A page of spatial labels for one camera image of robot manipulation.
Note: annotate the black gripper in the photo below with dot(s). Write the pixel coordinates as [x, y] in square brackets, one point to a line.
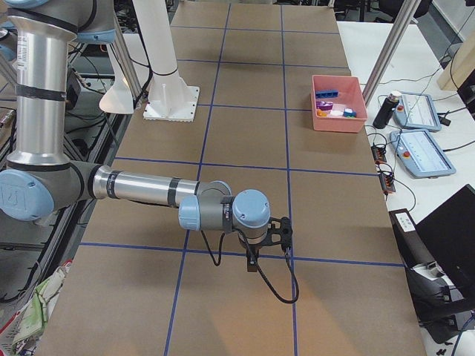
[254, 248]

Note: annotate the purple block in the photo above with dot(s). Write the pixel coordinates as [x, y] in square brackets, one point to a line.
[324, 106]

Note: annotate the small blue block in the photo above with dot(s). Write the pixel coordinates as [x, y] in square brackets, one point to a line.
[349, 112]

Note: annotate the long blue stud block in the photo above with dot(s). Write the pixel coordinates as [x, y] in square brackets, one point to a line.
[326, 94]

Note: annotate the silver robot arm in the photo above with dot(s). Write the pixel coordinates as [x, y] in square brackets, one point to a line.
[40, 178]

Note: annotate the pink plastic box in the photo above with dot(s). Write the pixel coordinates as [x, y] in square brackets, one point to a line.
[350, 96]

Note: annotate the near orange usb hub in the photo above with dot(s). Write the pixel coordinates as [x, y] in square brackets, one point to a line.
[387, 183]

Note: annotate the orange usb hub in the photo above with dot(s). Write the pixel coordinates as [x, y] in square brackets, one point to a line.
[378, 154]
[387, 183]

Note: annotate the far orange usb hub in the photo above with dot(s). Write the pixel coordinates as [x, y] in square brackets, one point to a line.
[378, 154]

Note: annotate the black water bottle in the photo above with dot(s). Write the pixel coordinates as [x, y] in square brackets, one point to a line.
[386, 111]

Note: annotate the near teach pendant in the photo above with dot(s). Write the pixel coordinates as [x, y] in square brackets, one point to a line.
[420, 154]

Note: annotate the teach pendant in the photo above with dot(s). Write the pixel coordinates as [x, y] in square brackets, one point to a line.
[420, 154]
[415, 111]

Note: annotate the far teach pendant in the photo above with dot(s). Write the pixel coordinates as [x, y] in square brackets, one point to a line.
[415, 111]

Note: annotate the crumpled green white bag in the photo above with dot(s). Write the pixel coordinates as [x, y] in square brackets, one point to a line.
[22, 332]

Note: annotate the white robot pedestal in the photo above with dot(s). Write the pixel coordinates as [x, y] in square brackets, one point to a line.
[169, 97]

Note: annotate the aluminium frame post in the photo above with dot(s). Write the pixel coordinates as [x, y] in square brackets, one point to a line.
[398, 29]

